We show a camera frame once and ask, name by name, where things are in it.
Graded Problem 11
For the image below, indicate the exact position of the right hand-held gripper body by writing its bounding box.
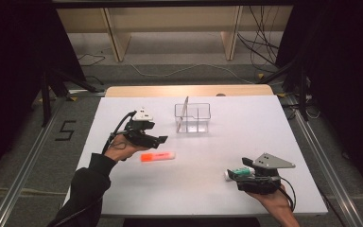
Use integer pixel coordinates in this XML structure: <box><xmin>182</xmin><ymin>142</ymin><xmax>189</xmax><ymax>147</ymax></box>
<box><xmin>233</xmin><ymin>152</ymin><xmax>297</xmax><ymax>195</ymax></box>

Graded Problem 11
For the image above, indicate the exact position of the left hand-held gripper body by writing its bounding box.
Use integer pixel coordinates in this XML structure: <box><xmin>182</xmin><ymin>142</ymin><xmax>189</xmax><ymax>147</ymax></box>
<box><xmin>124</xmin><ymin>107</ymin><xmax>159</xmax><ymax>149</ymax></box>

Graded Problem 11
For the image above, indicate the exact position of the green white glue stick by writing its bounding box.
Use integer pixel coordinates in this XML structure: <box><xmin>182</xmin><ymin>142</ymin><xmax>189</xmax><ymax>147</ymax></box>
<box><xmin>224</xmin><ymin>166</ymin><xmax>255</xmax><ymax>182</ymax></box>

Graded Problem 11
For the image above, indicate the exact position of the orange highlighter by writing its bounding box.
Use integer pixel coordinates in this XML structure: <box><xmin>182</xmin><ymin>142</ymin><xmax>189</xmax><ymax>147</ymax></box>
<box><xmin>140</xmin><ymin>151</ymin><xmax>177</xmax><ymax>163</ymax></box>

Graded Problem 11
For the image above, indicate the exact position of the white pen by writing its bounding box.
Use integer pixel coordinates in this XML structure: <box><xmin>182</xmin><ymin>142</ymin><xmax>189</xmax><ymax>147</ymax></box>
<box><xmin>177</xmin><ymin>96</ymin><xmax>190</xmax><ymax>132</ymax></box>

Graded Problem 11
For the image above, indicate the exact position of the clear acrylic organizer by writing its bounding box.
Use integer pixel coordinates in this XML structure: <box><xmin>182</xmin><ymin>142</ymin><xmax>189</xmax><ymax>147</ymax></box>
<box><xmin>174</xmin><ymin>102</ymin><xmax>212</xmax><ymax>134</ymax></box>

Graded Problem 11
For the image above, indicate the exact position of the person's right hand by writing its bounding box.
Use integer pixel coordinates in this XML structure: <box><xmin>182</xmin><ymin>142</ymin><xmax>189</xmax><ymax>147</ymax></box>
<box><xmin>245</xmin><ymin>183</ymin><xmax>297</xmax><ymax>218</ymax></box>

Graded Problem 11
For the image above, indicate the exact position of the person's left hand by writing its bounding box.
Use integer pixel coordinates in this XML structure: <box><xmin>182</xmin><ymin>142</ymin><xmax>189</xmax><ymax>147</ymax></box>
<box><xmin>103</xmin><ymin>133</ymin><xmax>149</xmax><ymax>163</ymax></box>

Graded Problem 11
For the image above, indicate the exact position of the light wooden table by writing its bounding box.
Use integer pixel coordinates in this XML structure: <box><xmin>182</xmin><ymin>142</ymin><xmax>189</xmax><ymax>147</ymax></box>
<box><xmin>105</xmin><ymin>83</ymin><xmax>275</xmax><ymax>98</ymax></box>

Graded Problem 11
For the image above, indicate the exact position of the black tripod stand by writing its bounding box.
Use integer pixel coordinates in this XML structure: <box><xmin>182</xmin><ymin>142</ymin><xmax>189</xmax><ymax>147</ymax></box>
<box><xmin>40</xmin><ymin>68</ymin><xmax>99</xmax><ymax>128</ymax></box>
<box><xmin>259</xmin><ymin>58</ymin><xmax>311</xmax><ymax>122</ymax></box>

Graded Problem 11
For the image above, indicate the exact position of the black curtain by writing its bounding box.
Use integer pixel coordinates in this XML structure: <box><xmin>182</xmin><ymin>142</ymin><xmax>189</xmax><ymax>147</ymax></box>
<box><xmin>0</xmin><ymin>0</ymin><xmax>87</xmax><ymax>185</ymax></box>
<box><xmin>276</xmin><ymin>0</ymin><xmax>363</xmax><ymax>179</ymax></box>

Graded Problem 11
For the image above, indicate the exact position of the left hand-held gripper cable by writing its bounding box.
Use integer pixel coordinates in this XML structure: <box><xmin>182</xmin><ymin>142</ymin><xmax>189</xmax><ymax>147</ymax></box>
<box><xmin>101</xmin><ymin>110</ymin><xmax>138</xmax><ymax>156</ymax></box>

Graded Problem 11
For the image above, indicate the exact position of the hand-held gripper cable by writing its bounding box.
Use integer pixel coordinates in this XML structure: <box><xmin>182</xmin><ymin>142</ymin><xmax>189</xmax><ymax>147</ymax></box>
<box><xmin>101</xmin><ymin>110</ymin><xmax>138</xmax><ymax>156</ymax></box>
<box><xmin>277</xmin><ymin>175</ymin><xmax>298</xmax><ymax>213</ymax></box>

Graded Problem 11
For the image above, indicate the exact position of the right hand-held gripper cable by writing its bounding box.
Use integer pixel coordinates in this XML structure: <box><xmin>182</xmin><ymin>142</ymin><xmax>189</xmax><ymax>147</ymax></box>
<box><xmin>277</xmin><ymin>175</ymin><xmax>298</xmax><ymax>213</ymax></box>

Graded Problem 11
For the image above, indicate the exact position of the white floor cable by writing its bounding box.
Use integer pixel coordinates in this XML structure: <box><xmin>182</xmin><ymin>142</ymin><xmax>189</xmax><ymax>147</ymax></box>
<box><xmin>129</xmin><ymin>61</ymin><xmax>257</xmax><ymax>85</ymax></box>

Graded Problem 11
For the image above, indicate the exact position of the aluminium floor rail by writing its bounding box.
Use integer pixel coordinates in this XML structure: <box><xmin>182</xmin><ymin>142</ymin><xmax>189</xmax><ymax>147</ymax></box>
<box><xmin>283</xmin><ymin>94</ymin><xmax>363</xmax><ymax>227</ymax></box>
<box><xmin>0</xmin><ymin>96</ymin><xmax>69</xmax><ymax>227</ymax></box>

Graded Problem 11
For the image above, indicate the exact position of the thin black floor cable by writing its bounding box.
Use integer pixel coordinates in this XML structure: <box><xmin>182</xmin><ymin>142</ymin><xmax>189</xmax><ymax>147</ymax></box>
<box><xmin>76</xmin><ymin>52</ymin><xmax>107</xmax><ymax>87</ymax></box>

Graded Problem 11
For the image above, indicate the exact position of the bundle of black cables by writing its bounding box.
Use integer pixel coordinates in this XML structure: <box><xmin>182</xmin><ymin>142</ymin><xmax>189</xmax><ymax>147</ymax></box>
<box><xmin>236</xmin><ymin>5</ymin><xmax>281</xmax><ymax>66</ymax></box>

